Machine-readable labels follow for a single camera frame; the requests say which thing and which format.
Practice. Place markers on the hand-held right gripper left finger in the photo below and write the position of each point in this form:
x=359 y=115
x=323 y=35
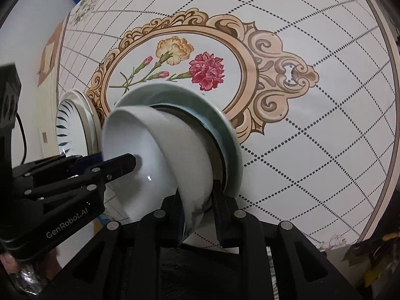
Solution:
x=175 y=225

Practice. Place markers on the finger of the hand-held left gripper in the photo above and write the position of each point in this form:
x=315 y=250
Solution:
x=89 y=160
x=120 y=164

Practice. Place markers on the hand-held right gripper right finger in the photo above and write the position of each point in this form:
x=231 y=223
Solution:
x=217 y=215

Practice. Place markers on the white bowl with ink pattern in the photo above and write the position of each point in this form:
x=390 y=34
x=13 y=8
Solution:
x=140 y=150

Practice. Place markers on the blue striped rim plate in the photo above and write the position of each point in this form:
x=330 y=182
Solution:
x=70 y=125

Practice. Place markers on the person's left hand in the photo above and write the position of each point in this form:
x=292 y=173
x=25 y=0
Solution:
x=7 y=261

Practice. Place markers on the black plate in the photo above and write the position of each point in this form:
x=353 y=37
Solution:
x=206 y=128

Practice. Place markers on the teal green plate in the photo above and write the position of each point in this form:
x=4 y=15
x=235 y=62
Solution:
x=218 y=122

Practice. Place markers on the brown panel with beige patch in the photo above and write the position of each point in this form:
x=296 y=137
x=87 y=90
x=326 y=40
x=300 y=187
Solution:
x=50 y=56

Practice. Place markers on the floral printed tablecloth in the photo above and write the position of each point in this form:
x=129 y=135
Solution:
x=312 y=131

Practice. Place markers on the dark crumpled object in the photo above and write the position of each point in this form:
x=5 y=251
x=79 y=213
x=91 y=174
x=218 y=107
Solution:
x=372 y=262

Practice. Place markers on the beige wall socket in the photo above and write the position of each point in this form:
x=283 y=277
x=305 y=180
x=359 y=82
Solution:
x=45 y=138

